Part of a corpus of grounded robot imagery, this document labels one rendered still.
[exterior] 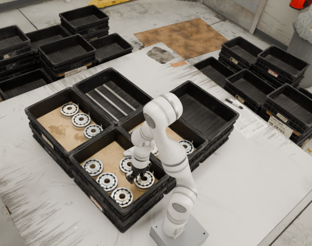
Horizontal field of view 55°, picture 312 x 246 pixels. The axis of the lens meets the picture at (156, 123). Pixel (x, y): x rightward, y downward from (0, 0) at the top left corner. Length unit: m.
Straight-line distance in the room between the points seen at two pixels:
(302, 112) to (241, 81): 0.63
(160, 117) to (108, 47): 2.30
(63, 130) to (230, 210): 0.99
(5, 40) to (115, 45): 1.00
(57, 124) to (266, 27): 3.36
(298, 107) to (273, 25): 1.87
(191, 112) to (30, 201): 1.01
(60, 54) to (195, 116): 1.46
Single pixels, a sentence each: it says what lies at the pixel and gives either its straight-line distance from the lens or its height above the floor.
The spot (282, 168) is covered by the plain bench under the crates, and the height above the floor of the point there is 0.70.
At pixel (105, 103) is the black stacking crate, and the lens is 1.86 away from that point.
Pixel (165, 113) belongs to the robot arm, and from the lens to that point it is 0.87.
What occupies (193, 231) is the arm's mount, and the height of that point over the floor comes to 0.80.
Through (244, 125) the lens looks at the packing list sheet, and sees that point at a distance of 2.10.
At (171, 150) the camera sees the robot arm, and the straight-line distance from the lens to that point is 0.96.
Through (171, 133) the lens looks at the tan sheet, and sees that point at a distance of 1.73.
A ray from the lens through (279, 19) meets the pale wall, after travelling 4.36.
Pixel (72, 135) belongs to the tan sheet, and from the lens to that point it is 1.70.
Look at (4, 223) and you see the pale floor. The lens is 2.46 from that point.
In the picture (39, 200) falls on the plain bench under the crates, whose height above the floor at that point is 0.70.
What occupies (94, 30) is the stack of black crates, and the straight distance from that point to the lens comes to 3.14.
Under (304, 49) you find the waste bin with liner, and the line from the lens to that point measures 3.59.
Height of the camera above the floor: 2.13
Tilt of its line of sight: 47 degrees down
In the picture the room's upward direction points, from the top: 9 degrees clockwise
